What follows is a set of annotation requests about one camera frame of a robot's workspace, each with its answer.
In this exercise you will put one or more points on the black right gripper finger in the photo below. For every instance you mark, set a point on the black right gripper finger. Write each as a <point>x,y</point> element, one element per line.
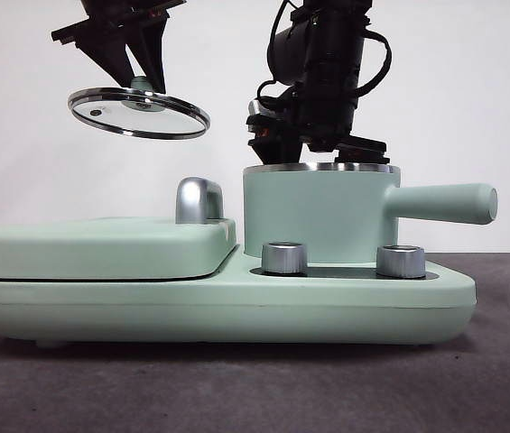
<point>277,153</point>
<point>363,158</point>

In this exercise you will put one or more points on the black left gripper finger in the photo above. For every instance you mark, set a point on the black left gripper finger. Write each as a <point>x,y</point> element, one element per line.
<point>153,54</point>
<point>110,54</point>

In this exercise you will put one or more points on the glass lid with green knob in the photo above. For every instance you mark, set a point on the glass lid with green knob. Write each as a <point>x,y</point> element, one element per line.
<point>139,103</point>

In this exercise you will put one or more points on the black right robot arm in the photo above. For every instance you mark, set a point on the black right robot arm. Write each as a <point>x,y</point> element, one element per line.
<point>327,67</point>

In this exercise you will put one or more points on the silver control knob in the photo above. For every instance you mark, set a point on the silver control knob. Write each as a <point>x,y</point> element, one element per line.
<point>284,260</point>
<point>400,262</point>

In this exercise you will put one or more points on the green hinged grill cover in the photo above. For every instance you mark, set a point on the green hinged grill cover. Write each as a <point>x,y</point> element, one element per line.
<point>101,248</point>

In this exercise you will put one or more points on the green breakfast maker base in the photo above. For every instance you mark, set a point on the green breakfast maker base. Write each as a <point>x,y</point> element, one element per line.
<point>146,311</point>

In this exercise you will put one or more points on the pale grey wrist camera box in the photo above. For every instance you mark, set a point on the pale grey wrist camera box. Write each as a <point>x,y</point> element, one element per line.
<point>260,109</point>

